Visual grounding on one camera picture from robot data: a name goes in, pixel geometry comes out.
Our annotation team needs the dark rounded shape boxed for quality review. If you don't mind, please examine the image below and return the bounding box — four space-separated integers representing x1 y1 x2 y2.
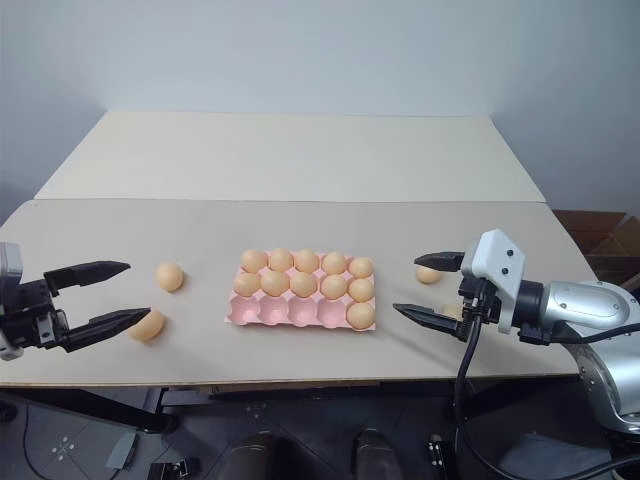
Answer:
237 431 282 480
353 428 404 480

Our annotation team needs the brown cardboard box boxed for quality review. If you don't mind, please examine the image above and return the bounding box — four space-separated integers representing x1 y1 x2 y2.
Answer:
553 209 640 294

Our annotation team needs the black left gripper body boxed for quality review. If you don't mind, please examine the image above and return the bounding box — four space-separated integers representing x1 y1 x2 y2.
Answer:
0 277 71 352

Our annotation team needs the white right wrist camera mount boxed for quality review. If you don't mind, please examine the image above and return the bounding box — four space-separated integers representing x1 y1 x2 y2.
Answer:
459 229 528 335

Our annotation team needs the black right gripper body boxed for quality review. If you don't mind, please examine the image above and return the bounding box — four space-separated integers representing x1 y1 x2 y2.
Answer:
457 275 504 342

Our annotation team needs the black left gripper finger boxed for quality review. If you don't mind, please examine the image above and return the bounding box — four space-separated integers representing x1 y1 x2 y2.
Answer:
43 259 133 298
63 306 152 354

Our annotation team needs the pink egg tray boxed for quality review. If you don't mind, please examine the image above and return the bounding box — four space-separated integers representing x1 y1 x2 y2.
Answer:
225 248 377 335

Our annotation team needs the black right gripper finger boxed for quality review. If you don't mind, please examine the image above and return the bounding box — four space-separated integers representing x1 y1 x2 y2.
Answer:
391 301 470 342
413 251 467 275

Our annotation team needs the black table frame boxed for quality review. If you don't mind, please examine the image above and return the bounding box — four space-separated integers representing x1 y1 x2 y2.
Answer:
0 381 466 437

